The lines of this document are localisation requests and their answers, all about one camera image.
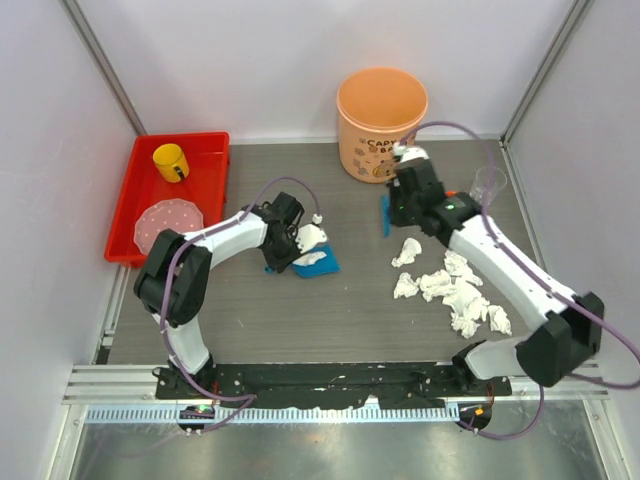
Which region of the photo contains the blue hand brush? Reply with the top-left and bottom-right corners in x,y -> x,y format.
380,195 -> 392,238

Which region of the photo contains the blue plastic dustpan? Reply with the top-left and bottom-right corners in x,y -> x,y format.
264,244 -> 340,279

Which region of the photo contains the orange capybara bucket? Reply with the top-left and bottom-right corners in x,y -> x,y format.
336,67 -> 428,184

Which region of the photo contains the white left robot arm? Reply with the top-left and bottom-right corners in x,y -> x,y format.
134,192 -> 318,399

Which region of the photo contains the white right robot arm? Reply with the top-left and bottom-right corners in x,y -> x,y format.
387,159 -> 604,395

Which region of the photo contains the white paper scrap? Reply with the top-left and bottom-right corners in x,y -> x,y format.
418,270 -> 457,302
442,250 -> 512,339
393,272 -> 420,299
293,250 -> 327,267
391,237 -> 422,268

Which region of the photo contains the clear plastic cup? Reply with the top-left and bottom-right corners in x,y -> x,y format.
469,166 -> 508,205

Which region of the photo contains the clear plastic item in bin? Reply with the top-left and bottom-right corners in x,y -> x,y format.
133,198 -> 204,255

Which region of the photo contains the red plastic bin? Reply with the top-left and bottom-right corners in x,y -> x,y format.
104,132 -> 230,268

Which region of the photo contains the yellow cup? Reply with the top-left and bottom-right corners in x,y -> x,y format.
152,143 -> 190,183

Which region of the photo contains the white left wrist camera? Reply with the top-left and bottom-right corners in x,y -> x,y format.
295,213 -> 328,254

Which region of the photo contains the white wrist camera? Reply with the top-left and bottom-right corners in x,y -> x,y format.
295,213 -> 328,254
392,142 -> 430,171

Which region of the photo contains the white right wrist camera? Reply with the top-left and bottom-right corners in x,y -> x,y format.
392,142 -> 430,171

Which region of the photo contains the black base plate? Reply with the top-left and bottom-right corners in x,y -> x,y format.
155,362 -> 513,412

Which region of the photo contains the white cable duct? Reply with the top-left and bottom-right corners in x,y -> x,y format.
85,403 -> 459,425

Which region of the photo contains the aluminium rail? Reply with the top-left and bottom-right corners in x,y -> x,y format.
62,359 -> 611,404

